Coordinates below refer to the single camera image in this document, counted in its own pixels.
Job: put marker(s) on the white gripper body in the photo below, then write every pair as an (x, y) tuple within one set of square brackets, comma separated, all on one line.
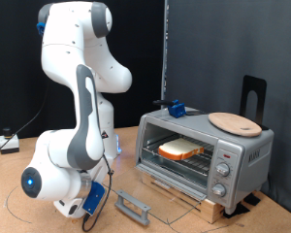
[(63, 205)]

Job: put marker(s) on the toy bread slice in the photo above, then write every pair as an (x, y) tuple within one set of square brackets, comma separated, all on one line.
[(181, 148)]

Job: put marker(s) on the black spatula with blue block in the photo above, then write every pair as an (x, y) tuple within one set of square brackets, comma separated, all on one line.
[(177, 110)]

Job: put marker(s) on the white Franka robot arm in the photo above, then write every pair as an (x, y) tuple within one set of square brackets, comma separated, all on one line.
[(87, 58)]

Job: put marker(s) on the silver oven knob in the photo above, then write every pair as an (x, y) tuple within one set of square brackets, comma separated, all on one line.
[(219, 190), (223, 169)]

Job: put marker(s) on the silver toaster oven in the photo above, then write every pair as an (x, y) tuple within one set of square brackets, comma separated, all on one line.
[(249, 155)]

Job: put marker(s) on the white emergency stop box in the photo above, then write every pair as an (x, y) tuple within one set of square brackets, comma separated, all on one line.
[(9, 144)]

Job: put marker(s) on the black backdrop curtain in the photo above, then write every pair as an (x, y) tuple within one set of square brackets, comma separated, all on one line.
[(16, 81)]

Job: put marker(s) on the wooden slatted block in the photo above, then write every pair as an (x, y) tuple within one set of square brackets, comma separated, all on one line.
[(211, 211)]

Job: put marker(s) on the black foam pad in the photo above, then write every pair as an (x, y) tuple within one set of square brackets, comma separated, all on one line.
[(252, 199), (236, 211)]

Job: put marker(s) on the small round wooden board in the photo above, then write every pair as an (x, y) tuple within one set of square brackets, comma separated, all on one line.
[(236, 124)]

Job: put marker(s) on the black metal bookend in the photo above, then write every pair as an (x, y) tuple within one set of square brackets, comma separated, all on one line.
[(245, 84)]

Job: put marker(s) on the grey backdrop curtain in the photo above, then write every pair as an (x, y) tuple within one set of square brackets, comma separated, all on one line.
[(232, 39)]

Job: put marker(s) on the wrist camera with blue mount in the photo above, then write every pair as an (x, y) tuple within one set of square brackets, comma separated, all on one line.
[(93, 197)]

